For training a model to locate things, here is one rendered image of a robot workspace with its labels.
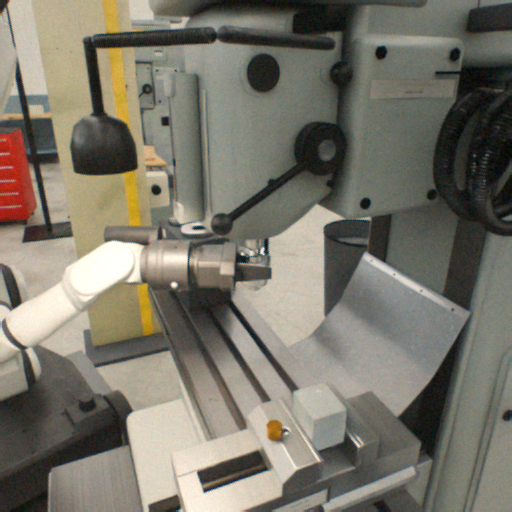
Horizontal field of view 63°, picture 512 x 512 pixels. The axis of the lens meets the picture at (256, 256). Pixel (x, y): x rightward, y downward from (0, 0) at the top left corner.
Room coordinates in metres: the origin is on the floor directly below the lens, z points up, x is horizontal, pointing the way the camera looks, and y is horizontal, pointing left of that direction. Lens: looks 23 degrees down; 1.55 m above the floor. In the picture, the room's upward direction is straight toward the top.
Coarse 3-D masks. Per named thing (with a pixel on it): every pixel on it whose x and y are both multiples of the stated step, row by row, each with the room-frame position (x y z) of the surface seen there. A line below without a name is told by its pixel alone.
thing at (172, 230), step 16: (160, 224) 1.11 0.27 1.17; (176, 224) 1.07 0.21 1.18; (192, 224) 1.05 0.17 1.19; (176, 240) 1.00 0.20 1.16; (192, 240) 0.97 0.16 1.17; (208, 240) 0.97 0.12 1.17; (224, 240) 0.99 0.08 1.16; (192, 288) 0.95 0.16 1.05; (208, 288) 0.97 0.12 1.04; (192, 304) 0.95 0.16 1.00; (208, 304) 0.97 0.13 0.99
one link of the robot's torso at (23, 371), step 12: (24, 288) 1.01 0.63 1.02; (24, 300) 1.00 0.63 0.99; (12, 360) 1.03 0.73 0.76; (24, 360) 1.07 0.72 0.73; (0, 372) 0.99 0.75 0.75; (12, 372) 1.01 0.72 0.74; (24, 372) 1.03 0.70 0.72; (0, 384) 0.99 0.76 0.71; (12, 384) 1.01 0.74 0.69; (24, 384) 1.04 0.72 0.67; (0, 396) 1.00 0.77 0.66; (12, 396) 1.03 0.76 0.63
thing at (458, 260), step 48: (384, 240) 0.91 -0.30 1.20; (432, 240) 0.79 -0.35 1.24; (480, 240) 0.68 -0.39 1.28; (432, 288) 0.77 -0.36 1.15; (480, 288) 0.67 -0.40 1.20; (480, 336) 0.67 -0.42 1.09; (432, 384) 0.72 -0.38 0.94; (480, 384) 0.66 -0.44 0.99; (432, 432) 0.69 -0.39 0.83; (480, 432) 0.66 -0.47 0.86; (432, 480) 0.68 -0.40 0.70; (480, 480) 0.66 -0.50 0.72
